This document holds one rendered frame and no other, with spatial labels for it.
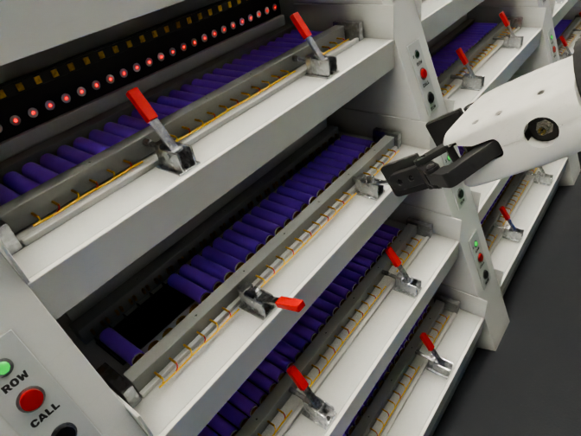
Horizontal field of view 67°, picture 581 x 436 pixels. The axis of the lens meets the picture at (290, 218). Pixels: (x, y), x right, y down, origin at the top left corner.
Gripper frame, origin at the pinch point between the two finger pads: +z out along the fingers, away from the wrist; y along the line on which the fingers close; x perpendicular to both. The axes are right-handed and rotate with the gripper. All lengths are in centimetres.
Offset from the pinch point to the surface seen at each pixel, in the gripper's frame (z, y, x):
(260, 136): 15.6, -2.7, 9.5
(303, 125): 16.9, 5.1, 7.5
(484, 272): 25, 35, -38
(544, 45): 21, 100, -13
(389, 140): 22.8, 26.2, -3.6
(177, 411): 19.8, -27.1, -8.3
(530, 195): 31, 76, -44
